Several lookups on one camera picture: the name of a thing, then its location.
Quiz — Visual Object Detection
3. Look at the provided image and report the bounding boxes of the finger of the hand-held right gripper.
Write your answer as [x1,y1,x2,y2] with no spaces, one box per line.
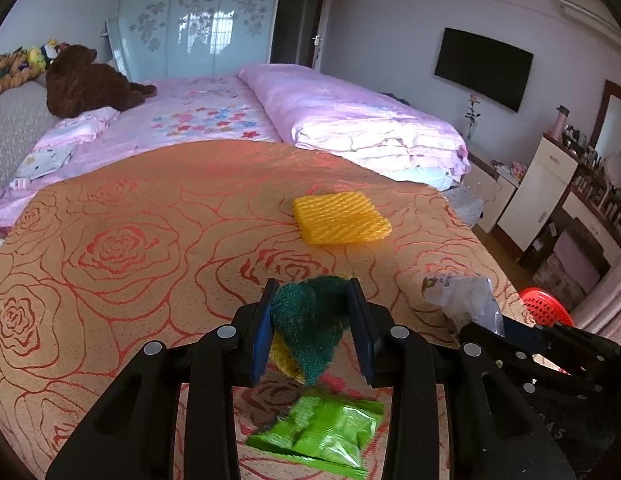
[503,317,621,377]
[458,321,602,402]

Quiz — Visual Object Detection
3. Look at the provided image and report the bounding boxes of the dark dressing table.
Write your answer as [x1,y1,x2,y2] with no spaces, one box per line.
[521,190,621,311]

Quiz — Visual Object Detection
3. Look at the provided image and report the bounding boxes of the yellow green scouring sponge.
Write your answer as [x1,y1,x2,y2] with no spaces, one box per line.
[268,276,352,388]

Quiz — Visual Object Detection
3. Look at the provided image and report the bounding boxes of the pink floral bed sheet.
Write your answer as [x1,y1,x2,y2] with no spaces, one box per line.
[0,75,284,233]

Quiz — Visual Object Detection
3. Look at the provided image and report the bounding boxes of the black wall television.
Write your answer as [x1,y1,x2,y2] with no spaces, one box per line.
[434,27,535,113]

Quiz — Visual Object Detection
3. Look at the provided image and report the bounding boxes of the pink rose in vase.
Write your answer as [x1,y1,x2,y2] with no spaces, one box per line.
[463,92,484,142]

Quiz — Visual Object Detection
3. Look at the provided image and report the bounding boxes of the small black yellow plush toy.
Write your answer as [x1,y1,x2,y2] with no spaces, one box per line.
[40,39,71,63]

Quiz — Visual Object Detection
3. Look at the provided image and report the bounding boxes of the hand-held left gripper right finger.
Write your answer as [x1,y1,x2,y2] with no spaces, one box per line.
[348,277,576,480]

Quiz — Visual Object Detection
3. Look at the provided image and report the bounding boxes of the bedroom door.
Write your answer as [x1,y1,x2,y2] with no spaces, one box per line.
[270,0,331,73]

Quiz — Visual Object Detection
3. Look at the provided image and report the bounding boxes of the green snack wrapper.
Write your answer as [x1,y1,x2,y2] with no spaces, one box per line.
[246,394,386,480]

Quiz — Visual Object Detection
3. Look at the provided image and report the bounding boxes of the orange rose pattern blanket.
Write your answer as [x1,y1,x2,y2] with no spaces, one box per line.
[0,140,531,480]

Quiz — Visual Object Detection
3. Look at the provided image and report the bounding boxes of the round table mirror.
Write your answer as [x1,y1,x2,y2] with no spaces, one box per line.
[603,154,621,188]

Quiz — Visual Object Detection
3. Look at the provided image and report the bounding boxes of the pink storage boxes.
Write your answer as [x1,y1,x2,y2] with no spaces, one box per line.
[533,232,604,293]

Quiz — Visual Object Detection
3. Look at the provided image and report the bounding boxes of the pink curtain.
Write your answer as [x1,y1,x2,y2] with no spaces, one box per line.
[571,260,621,341]

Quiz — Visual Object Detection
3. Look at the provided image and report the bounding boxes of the pink printed children's cloth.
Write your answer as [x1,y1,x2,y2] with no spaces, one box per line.
[13,107,121,183]

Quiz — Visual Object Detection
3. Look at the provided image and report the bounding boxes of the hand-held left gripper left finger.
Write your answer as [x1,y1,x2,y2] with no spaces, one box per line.
[45,278,280,480]

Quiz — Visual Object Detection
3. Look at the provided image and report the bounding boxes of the white wall air conditioner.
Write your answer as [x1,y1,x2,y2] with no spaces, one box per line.
[553,0,621,31]

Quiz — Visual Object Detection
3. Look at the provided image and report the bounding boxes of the yellow brown plush toy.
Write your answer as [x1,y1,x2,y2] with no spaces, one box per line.
[0,50,46,96]

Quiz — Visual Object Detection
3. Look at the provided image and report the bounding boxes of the pink thermos bottle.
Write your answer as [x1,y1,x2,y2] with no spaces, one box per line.
[548,105,571,143]

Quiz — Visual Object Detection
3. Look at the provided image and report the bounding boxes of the red plastic mesh basket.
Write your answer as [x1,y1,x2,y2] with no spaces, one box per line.
[519,287,575,331]

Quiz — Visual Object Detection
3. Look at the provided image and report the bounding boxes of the yellow mesh sponge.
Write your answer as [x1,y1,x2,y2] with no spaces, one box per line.
[292,190,393,247]

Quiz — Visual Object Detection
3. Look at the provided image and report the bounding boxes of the folded pink quilt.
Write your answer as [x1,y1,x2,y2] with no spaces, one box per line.
[238,63,471,176]

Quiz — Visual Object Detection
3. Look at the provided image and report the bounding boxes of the wall mirror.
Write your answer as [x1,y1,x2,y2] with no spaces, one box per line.
[591,79,621,171]

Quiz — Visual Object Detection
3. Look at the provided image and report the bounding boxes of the cream tall cabinet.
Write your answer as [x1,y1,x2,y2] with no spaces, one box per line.
[497,132,579,253]

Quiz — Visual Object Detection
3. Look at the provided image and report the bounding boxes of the clear printed plastic wrapper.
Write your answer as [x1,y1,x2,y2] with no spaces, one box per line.
[423,275,506,338]

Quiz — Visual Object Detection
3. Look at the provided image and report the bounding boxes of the glass door flower wardrobe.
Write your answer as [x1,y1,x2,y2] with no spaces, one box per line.
[105,0,284,83]

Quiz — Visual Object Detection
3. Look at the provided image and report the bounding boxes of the cream nightstand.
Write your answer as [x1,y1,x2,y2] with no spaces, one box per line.
[463,152,524,233]

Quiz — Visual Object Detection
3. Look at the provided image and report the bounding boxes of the brown teddy bear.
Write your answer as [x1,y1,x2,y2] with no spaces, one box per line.
[44,44,158,120]

